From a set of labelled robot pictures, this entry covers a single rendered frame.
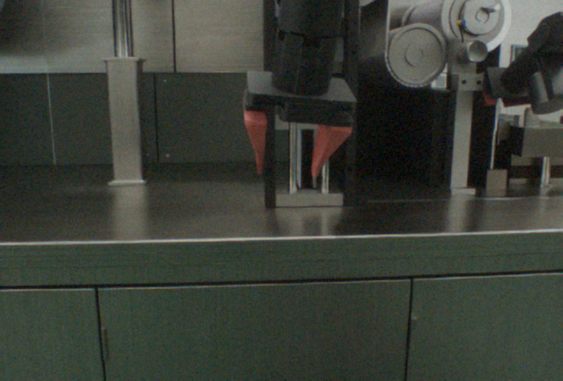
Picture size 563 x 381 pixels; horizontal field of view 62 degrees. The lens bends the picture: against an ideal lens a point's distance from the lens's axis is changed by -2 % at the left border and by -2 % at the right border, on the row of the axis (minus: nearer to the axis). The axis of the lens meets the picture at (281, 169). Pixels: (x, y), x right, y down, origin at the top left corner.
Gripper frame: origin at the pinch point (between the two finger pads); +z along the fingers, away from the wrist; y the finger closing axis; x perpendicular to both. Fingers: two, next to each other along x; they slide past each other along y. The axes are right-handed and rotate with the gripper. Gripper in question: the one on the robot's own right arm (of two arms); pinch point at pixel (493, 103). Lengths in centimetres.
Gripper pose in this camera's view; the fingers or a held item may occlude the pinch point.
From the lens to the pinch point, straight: 111.5
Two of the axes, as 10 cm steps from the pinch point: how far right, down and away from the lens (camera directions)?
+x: -0.5, -9.4, 3.3
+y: 10.0, -0.2, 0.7
